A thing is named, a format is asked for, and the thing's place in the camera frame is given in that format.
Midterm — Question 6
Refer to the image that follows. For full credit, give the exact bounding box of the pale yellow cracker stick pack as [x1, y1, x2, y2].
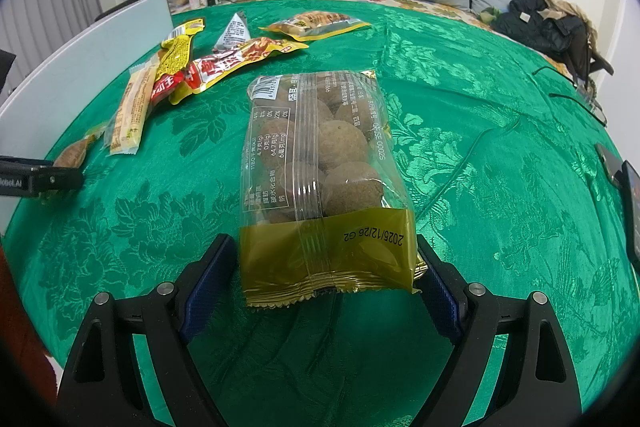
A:
[104, 53, 160, 156]

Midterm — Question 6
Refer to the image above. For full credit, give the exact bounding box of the yellow red chicken snack pouch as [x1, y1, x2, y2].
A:
[168, 37, 308, 105]

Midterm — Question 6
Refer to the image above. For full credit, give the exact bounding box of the grey triangular snack packet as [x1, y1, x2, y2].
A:
[213, 11, 250, 52]

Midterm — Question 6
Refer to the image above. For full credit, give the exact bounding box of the clear bag of brown balls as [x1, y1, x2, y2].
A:
[240, 70, 425, 308]

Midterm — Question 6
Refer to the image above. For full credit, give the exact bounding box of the yellow red long snack packet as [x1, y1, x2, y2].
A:
[150, 17, 205, 106]

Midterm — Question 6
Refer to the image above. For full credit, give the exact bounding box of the yellow bag of round snacks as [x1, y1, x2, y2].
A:
[262, 11, 369, 42]

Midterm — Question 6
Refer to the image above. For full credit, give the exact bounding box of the white cardboard box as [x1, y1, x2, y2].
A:
[1, 0, 172, 232]

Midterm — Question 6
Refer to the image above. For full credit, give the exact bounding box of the black smartphone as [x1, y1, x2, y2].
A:
[620, 160, 640, 272]

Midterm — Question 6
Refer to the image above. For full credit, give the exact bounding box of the floral patterned bedsheet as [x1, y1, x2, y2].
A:
[171, 0, 568, 88]

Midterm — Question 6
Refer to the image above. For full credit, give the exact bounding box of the black jacket pile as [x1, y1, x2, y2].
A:
[490, 0, 614, 80]

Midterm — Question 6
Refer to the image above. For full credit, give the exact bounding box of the black cable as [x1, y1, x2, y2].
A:
[530, 64, 610, 128]

